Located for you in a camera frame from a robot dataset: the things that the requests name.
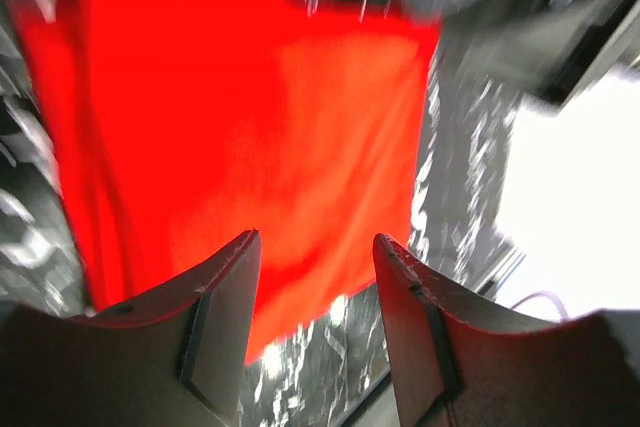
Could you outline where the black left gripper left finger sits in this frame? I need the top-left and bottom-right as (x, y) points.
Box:
(1, 230), (261, 426)

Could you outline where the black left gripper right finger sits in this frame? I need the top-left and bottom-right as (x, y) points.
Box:
(373, 234), (639, 426)

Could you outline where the red t-shirt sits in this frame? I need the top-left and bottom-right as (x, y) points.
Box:
(9, 0), (440, 360)

